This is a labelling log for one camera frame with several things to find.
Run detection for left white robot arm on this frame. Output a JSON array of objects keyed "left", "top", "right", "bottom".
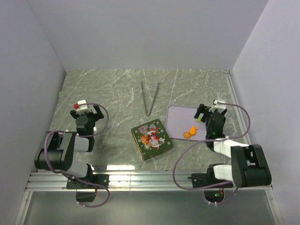
[{"left": 34, "top": 100, "right": 108, "bottom": 188}]

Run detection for green christmas cookie tin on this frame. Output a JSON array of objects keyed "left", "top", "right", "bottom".
[{"left": 139, "top": 145, "right": 173, "bottom": 161}]

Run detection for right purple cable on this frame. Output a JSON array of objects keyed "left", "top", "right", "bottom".
[{"left": 172, "top": 102, "right": 251, "bottom": 206}]

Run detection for lilac plastic tray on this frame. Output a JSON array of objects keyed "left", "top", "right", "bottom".
[{"left": 165, "top": 105, "right": 206, "bottom": 141}]

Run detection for gold tin lid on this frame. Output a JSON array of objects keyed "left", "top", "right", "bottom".
[{"left": 131, "top": 119, "right": 173, "bottom": 150}]

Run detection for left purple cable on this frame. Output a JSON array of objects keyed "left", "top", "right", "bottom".
[{"left": 44, "top": 103, "right": 111, "bottom": 208}]

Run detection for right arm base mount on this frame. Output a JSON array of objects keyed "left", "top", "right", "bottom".
[{"left": 188, "top": 173, "right": 233, "bottom": 204}]

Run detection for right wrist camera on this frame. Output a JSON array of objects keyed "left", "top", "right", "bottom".
[{"left": 209, "top": 99, "right": 226, "bottom": 113}]

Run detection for green sandwich cookie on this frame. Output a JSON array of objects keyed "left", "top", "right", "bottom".
[{"left": 196, "top": 114, "right": 203, "bottom": 123}]

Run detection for aluminium rail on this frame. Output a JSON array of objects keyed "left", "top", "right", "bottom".
[{"left": 25, "top": 170, "right": 274, "bottom": 192}]

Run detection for metal tongs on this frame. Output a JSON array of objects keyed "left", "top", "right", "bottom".
[{"left": 140, "top": 81, "right": 161, "bottom": 117}]

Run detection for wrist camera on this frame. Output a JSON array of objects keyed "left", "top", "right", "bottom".
[
  {"left": 209, "top": 99, "right": 226, "bottom": 113},
  {"left": 74, "top": 100, "right": 92, "bottom": 115}
]

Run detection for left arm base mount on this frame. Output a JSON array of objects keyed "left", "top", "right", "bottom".
[{"left": 66, "top": 174, "right": 109, "bottom": 203}]

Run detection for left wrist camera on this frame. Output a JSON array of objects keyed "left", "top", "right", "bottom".
[{"left": 74, "top": 100, "right": 92, "bottom": 115}]

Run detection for purple cable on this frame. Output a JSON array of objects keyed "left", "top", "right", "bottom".
[
  {"left": 44, "top": 103, "right": 111, "bottom": 208},
  {"left": 172, "top": 102, "right": 251, "bottom": 206}
]

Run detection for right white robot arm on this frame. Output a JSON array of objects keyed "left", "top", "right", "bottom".
[{"left": 194, "top": 101, "right": 272, "bottom": 188}]

